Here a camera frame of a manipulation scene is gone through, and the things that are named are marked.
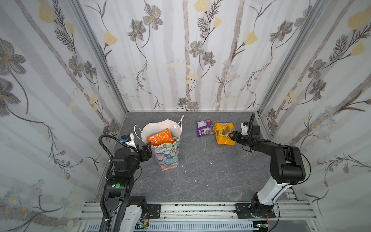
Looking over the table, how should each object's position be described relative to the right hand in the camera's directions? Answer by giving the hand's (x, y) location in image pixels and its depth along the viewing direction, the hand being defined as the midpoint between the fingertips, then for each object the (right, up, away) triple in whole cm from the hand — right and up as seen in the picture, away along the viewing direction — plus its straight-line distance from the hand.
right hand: (231, 131), depth 97 cm
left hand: (-52, -3, -27) cm, 58 cm away
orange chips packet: (-44, -3, -14) cm, 46 cm away
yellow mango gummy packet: (-5, 0, +4) cm, 7 cm away
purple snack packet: (-17, +3, +10) cm, 20 cm away
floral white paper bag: (-41, -12, -20) cm, 47 cm away
